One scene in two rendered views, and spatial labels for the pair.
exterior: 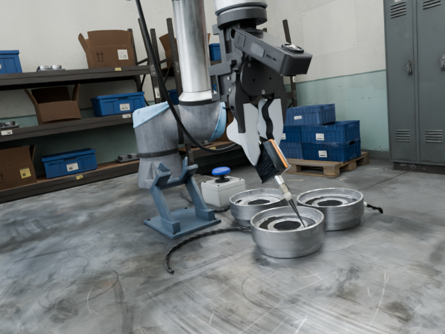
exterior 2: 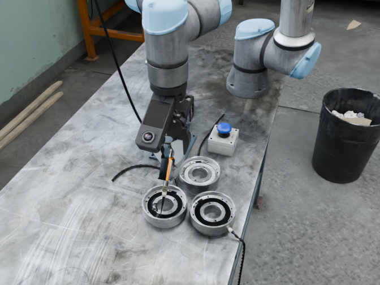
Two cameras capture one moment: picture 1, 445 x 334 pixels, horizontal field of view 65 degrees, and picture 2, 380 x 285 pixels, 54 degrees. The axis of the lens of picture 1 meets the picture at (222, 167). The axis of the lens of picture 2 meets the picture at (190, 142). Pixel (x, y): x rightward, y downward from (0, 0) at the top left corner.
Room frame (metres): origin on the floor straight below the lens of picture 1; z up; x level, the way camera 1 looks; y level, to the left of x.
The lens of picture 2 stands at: (0.17, -0.55, 1.50)
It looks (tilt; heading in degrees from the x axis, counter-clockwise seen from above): 41 degrees down; 51
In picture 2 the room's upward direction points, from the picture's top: straight up
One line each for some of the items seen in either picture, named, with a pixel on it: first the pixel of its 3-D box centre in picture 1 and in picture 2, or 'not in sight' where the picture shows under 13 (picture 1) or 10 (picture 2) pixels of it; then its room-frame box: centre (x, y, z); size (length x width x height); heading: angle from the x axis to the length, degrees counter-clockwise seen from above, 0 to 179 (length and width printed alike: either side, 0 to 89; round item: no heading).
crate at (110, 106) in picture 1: (118, 105); not in sight; (4.14, 1.09, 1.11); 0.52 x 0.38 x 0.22; 122
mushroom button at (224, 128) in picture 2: (222, 178); (224, 133); (0.75, 0.00, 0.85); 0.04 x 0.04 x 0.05
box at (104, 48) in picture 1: (108, 52); not in sight; (4.11, 1.09, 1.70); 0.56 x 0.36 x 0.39; 117
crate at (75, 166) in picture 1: (69, 162); not in sight; (3.80, 1.64, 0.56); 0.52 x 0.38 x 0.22; 119
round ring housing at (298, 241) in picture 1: (287, 230); (165, 206); (0.48, -0.08, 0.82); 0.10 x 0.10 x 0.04
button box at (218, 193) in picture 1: (222, 189); (224, 138); (0.75, 0.01, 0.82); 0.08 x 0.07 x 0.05; 32
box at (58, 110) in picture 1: (55, 104); not in sight; (3.78, 1.65, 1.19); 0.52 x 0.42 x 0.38; 122
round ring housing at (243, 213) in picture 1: (259, 207); (199, 175); (0.61, -0.06, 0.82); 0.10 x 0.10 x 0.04
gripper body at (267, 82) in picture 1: (243, 59); (171, 103); (0.53, -0.05, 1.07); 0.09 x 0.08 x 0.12; 33
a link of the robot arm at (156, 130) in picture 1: (157, 126); (255, 42); (1.03, 0.17, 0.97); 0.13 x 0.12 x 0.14; 101
